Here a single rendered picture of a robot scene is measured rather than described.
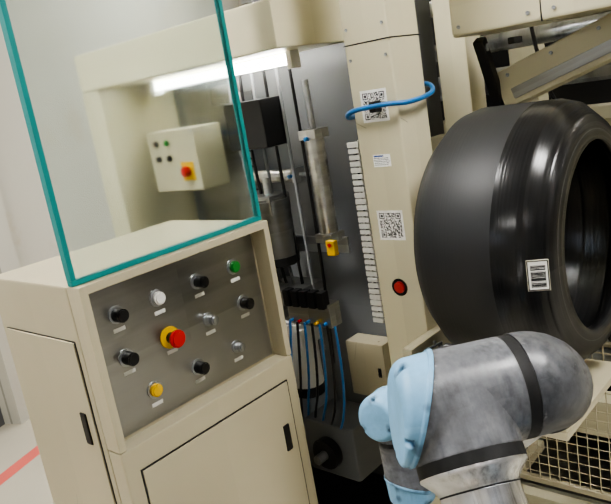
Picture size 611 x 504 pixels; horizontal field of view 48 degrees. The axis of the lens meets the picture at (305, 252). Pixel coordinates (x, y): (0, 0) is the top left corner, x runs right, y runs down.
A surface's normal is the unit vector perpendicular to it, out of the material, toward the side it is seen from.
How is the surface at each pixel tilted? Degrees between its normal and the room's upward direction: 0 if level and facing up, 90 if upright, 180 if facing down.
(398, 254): 90
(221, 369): 90
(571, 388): 79
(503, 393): 67
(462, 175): 52
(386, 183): 90
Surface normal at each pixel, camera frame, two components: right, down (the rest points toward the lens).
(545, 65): -0.64, 0.28
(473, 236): -0.66, 0.05
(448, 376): -0.04, -0.63
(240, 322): 0.75, 0.03
